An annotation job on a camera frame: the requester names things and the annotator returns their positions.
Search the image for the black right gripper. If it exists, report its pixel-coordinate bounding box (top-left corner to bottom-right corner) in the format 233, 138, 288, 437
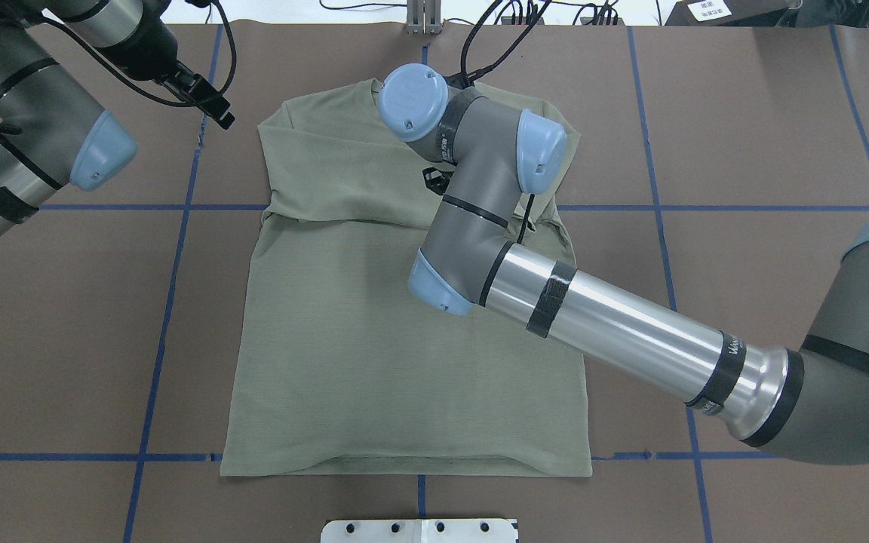
422, 167, 452, 195

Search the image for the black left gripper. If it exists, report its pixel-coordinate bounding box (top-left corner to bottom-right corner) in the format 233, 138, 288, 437
163, 62, 235, 128

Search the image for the olive green long-sleeve shirt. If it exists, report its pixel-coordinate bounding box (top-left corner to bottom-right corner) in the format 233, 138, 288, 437
220, 79, 592, 477

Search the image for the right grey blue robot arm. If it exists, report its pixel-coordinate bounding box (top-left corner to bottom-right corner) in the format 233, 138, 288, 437
377, 64, 869, 465

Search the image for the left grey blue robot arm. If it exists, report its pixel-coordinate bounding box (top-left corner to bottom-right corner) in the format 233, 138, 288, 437
0, 1, 235, 237

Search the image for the black braided cable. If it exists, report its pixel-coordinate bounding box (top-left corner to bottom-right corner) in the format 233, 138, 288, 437
0, 0, 238, 108
460, 0, 548, 85

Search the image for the aluminium clamp post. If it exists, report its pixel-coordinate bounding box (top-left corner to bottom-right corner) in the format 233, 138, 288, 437
404, 0, 444, 35

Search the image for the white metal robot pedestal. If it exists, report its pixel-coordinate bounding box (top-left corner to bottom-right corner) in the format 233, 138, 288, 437
320, 518, 520, 542

